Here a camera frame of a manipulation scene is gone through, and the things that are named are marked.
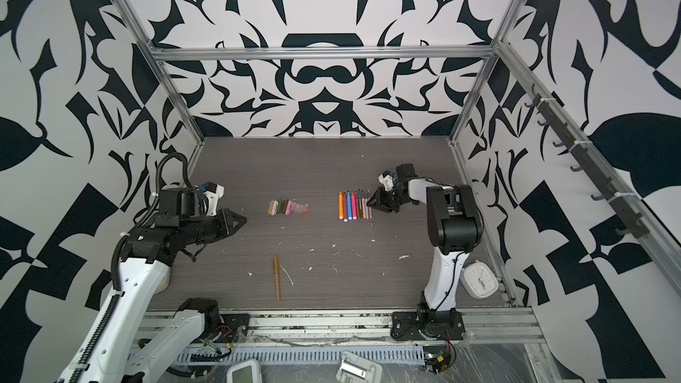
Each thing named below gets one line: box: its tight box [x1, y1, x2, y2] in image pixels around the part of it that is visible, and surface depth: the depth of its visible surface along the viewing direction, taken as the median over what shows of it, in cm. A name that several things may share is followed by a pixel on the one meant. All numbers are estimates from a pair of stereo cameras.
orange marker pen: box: [337, 190, 344, 220], surface depth 101 cm
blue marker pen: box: [346, 189, 353, 221], surface depth 101 cm
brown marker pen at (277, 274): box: [273, 255, 282, 302], surface depth 85 cm
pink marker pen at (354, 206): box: [351, 190, 358, 221], surface depth 101 cm
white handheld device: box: [227, 359, 262, 383], surface depth 66 cm
